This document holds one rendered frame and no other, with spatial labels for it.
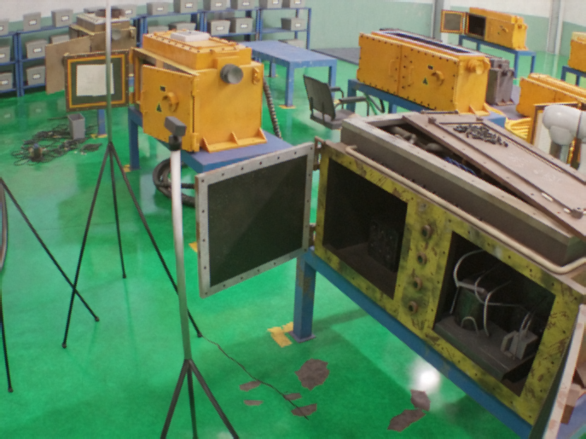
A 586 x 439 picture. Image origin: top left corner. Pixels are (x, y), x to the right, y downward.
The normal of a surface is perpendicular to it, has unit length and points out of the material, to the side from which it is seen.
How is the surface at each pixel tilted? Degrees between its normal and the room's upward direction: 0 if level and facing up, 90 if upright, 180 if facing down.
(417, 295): 90
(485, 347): 0
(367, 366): 0
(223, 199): 90
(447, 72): 90
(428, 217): 90
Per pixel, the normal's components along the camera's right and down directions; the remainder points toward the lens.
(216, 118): 0.56, 0.39
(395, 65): -0.83, 0.20
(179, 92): -0.67, 0.29
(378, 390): 0.05, -0.90
